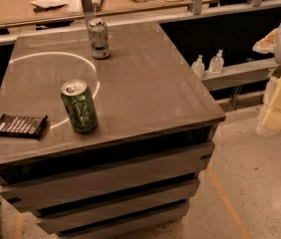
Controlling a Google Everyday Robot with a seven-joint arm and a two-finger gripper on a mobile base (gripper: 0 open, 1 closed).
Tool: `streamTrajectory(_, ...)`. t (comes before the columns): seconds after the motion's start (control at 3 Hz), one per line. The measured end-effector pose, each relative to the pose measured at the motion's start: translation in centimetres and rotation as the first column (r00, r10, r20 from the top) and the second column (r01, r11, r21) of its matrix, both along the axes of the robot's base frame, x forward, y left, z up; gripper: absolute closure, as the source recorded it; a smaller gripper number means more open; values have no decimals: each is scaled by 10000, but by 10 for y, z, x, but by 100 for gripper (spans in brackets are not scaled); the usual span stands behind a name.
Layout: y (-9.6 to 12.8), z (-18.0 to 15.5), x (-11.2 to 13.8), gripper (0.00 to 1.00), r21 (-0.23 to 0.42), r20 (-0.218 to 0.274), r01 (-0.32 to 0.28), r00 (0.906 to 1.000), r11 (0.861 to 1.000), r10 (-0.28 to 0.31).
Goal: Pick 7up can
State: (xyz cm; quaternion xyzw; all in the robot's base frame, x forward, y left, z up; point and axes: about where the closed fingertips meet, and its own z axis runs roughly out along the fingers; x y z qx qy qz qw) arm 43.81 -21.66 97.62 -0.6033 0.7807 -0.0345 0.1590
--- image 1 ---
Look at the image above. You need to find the white 7up can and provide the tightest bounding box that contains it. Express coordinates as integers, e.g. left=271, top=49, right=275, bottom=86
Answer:
left=88, top=18, right=110, bottom=59

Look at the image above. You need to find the green soda can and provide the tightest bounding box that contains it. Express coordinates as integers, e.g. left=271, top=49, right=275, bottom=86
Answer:
left=61, top=80, right=98, bottom=133

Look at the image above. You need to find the clear sanitizer bottle right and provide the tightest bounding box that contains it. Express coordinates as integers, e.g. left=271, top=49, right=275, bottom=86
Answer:
left=208, top=50, right=224, bottom=74

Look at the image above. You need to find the clear sanitizer bottle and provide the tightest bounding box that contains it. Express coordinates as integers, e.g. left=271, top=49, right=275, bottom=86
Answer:
left=208, top=50, right=224, bottom=74
left=191, top=55, right=205, bottom=79

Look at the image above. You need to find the clear sanitizer bottle left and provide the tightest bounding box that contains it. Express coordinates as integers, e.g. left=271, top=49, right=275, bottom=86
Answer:
left=191, top=55, right=205, bottom=79

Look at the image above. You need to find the grey drawer cabinet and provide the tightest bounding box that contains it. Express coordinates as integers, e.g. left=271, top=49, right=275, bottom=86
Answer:
left=0, top=23, right=225, bottom=239

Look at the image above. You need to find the stack of papers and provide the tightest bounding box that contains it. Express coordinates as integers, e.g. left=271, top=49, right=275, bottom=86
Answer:
left=31, top=0, right=83, bottom=12

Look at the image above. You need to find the black snack packet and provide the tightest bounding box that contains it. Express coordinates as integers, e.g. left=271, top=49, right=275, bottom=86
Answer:
left=0, top=114, right=48, bottom=138

